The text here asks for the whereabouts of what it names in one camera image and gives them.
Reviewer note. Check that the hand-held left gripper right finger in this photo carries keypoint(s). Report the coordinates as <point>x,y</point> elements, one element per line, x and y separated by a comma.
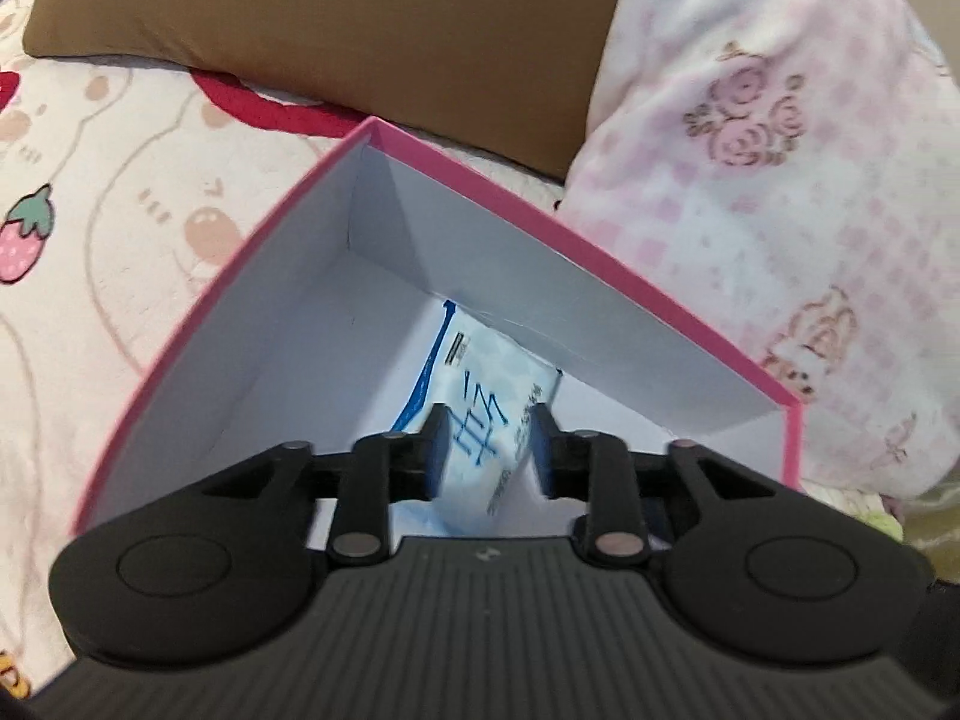
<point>541,457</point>

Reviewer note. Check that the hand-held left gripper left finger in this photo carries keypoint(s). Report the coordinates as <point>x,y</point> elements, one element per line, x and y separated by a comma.
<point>439,457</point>

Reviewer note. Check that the blue white tissue pack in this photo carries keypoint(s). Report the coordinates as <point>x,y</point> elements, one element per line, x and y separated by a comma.
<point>487,390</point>

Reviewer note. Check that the pink cardboard box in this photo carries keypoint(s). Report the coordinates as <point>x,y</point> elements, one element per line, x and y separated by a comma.
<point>247,360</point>

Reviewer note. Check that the pink checked pillow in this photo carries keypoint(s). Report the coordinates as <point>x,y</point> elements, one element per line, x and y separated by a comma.
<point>765,225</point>

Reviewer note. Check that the printed bear strawberry blanket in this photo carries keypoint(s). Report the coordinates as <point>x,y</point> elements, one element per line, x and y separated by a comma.
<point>90,277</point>

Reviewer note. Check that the brown pillow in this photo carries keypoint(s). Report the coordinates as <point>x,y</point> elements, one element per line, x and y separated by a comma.
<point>337,22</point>

